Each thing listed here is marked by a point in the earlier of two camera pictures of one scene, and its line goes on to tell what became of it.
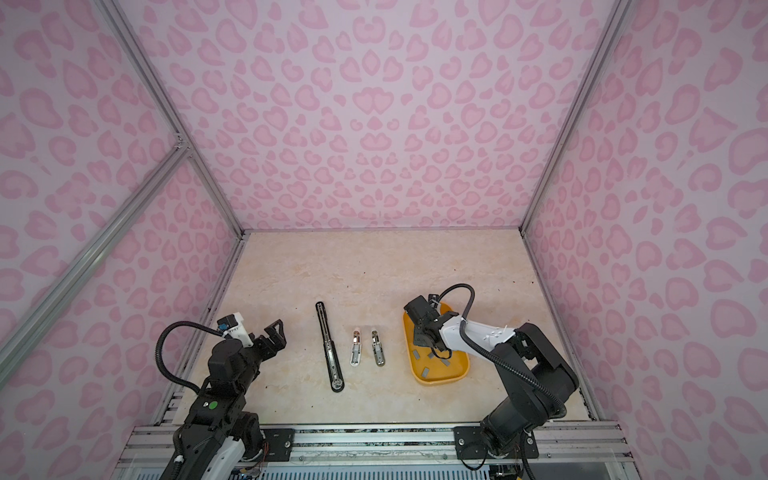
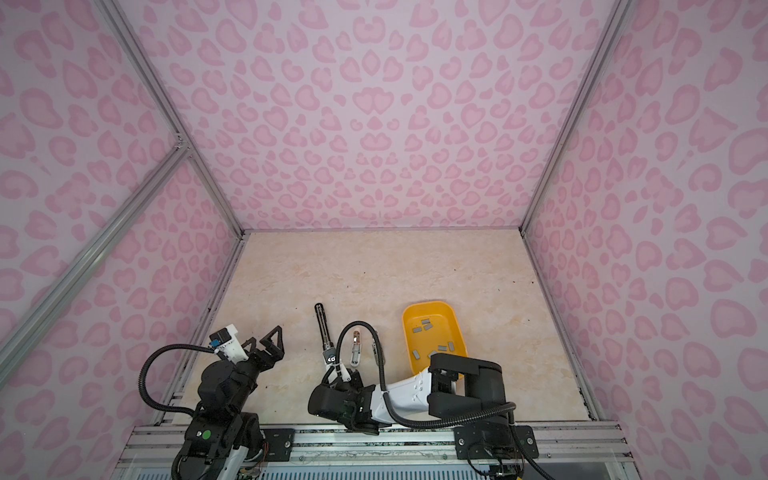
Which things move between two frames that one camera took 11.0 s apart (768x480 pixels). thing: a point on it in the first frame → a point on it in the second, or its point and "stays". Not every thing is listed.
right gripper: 416,336 → 353,382
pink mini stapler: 355,360 stays
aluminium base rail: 567,452 stays
